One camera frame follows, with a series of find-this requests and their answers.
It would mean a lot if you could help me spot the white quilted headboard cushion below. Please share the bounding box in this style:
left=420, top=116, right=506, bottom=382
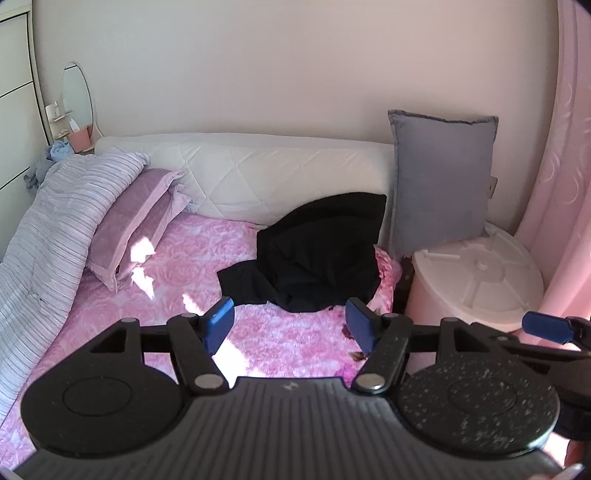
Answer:
left=95, top=133, right=397, bottom=245

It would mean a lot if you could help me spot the pink bin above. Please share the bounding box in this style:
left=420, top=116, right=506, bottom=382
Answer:
left=403, top=271, right=467, bottom=325

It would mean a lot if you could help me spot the striped lilac duvet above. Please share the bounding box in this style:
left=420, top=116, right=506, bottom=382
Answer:
left=0, top=150, right=151, bottom=424

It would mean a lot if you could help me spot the oval mirror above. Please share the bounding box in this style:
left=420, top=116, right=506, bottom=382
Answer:
left=61, top=61, right=96, bottom=139

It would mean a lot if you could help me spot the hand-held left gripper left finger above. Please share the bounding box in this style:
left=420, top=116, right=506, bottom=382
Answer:
left=90, top=296, right=234, bottom=396

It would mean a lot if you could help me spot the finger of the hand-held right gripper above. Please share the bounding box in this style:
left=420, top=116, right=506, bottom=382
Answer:
left=489, top=334, right=591, bottom=366
left=522, top=311, right=591, bottom=345

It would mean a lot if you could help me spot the pink cup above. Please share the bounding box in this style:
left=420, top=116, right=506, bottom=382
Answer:
left=68, top=127, right=93, bottom=153

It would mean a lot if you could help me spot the white drawer cabinet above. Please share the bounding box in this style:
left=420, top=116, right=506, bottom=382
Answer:
left=0, top=0, right=52, bottom=259

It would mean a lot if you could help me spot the black knit garment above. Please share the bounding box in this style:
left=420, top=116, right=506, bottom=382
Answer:
left=217, top=193, right=387, bottom=313

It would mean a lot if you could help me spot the small white shelf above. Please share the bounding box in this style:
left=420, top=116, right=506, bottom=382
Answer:
left=45, top=102, right=75, bottom=138

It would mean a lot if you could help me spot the pink floral blanket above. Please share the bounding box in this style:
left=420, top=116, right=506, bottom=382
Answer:
left=0, top=212, right=405, bottom=462

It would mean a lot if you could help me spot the grey cushion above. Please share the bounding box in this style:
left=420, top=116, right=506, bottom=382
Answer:
left=387, top=109, right=500, bottom=259

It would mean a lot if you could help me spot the pink curtain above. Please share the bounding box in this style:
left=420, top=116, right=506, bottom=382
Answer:
left=512, top=0, right=591, bottom=325

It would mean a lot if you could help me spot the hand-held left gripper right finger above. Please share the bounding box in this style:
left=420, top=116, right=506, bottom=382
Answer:
left=346, top=297, right=498, bottom=396

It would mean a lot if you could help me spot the grey cloth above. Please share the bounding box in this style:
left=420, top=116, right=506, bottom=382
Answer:
left=24, top=156, right=52, bottom=190

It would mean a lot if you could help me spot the purple pillow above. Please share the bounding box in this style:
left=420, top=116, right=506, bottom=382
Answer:
left=157, top=184, right=193, bottom=232
left=87, top=168, right=186, bottom=292

